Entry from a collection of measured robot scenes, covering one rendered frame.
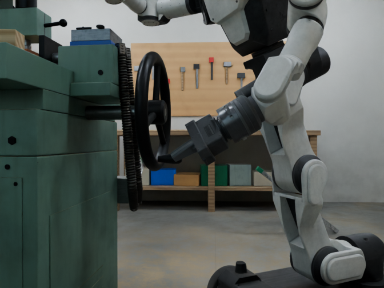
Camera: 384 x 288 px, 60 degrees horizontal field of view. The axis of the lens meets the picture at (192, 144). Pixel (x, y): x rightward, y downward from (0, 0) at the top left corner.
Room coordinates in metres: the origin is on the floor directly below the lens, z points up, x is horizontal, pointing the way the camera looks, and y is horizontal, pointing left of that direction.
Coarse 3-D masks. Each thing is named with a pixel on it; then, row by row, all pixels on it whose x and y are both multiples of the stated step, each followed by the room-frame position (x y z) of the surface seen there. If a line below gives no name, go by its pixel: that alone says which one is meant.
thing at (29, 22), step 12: (0, 12) 0.83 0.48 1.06; (12, 12) 0.83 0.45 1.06; (24, 12) 0.82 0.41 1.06; (36, 12) 0.82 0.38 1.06; (0, 24) 0.83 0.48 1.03; (12, 24) 0.83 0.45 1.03; (24, 24) 0.82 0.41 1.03; (36, 24) 0.82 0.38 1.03; (36, 36) 0.83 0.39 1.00; (48, 36) 0.87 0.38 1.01
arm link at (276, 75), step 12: (276, 60) 0.72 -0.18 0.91; (288, 60) 0.70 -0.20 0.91; (300, 60) 0.74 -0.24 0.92; (264, 72) 0.71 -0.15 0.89; (276, 72) 0.70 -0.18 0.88; (288, 72) 0.69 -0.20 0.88; (300, 72) 0.74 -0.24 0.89; (264, 84) 0.70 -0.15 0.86; (276, 84) 0.69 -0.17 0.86; (288, 84) 0.70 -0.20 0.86; (264, 96) 0.69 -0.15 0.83; (276, 96) 0.68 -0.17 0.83
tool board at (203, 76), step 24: (144, 48) 4.11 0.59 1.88; (168, 48) 4.09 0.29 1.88; (192, 48) 4.08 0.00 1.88; (216, 48) 4.07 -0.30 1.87; (168, 72) 4.09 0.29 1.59; (192, 72) 4.08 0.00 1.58; (216, 72) 4.07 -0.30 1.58; (240, 72) 4.06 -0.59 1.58; (192, 96) 4.08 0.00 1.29; (216, 96) 4.07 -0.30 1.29
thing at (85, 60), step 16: (64, 48) 0.77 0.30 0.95; (80, 48) 0.77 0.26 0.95; (96, 48) 0.76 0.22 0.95; (112, 48) 0.76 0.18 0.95; (64, 64) 0.77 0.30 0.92; (80, 64) 0.77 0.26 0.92; (96, 64) 0.76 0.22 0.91; (112, 64) 0.76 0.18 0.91; (80, 80) 0.77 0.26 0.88; (96, 80) 0.76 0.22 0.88; (112, 80) 0.76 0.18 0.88
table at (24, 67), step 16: (0, 48) 0.54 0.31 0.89; (16, 48) 0.56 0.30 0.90; (0, 64) 0.54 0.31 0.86; (16, 64) 0.56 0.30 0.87; (32, 64) 0.61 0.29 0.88; (48, 64) 0.66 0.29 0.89; (0, 80) 0.55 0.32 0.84; (16, 80) 0.56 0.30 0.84; (32, 80) 0.61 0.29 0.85; (48, 80) 0.66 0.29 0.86; (64, 80) 0.72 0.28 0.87; (80, 96) 0.75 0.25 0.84; (96, 96) 0.75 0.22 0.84; (112, 96) 0.75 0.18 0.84
